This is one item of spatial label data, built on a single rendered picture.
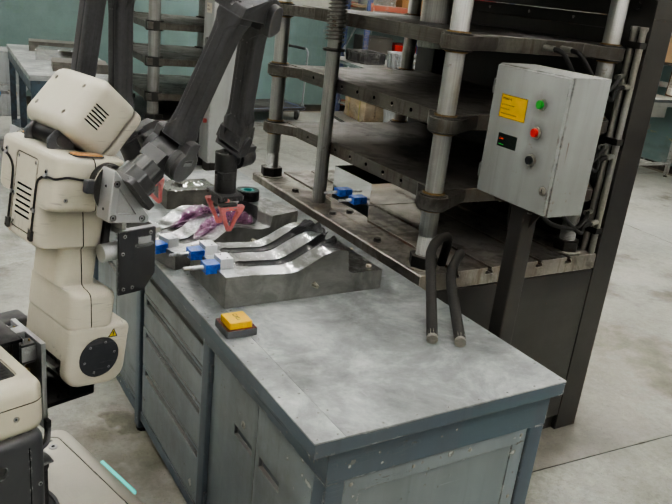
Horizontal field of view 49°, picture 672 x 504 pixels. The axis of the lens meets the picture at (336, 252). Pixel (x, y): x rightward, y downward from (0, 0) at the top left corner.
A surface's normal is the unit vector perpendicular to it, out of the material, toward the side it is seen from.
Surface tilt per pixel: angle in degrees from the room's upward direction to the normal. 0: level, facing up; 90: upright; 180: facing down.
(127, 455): 0
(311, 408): 0
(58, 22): 90
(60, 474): 0
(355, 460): 90
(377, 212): 90
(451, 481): 90
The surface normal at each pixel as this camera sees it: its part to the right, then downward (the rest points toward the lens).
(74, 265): 0.72, 0.31
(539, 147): -0.86, 0.08
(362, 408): 0.11, -0.93
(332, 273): 0.51, 0.34
